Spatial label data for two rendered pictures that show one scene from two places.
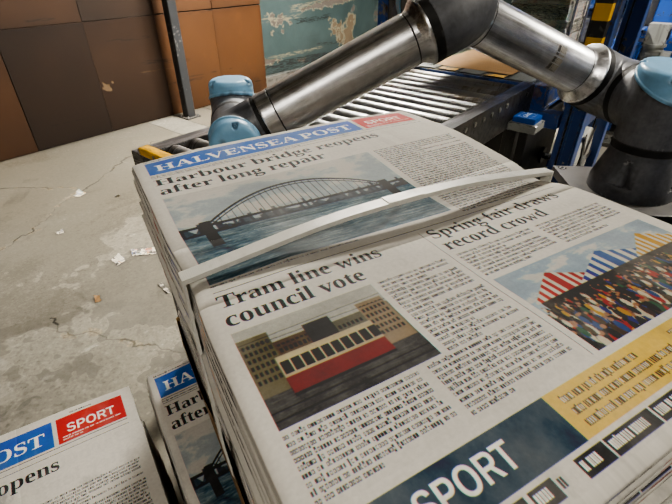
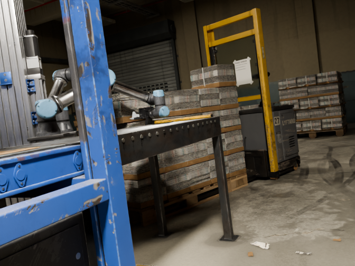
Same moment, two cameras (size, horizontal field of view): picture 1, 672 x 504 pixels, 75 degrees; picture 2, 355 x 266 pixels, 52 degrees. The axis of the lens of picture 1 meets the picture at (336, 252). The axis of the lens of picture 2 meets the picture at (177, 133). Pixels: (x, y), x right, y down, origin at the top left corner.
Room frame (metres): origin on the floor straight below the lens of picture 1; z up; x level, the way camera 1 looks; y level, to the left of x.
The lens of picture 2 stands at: (3.28, -0.22, 0.85)
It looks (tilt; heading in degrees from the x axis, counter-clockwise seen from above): 3 degrees down; 169
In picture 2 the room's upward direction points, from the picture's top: 7 degrees counter-clockwise
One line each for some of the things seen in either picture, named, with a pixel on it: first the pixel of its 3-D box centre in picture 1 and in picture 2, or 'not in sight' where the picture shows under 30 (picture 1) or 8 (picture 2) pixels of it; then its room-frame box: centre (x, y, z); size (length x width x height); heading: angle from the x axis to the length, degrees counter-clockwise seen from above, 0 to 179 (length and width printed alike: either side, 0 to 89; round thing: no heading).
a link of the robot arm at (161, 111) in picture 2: not in sight; (161, 111); (0.78, 0.18, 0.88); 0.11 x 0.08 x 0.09; 31
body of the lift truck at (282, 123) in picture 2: not in sight; (262, 140); (-0.84, 1.64, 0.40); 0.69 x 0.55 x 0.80; 33
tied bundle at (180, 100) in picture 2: not in sight; (175, 104); (-0.08, 0.46, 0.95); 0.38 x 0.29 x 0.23; 34
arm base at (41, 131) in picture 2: (637, 165); (47, 127); (0.80, -0.58, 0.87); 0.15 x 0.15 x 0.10
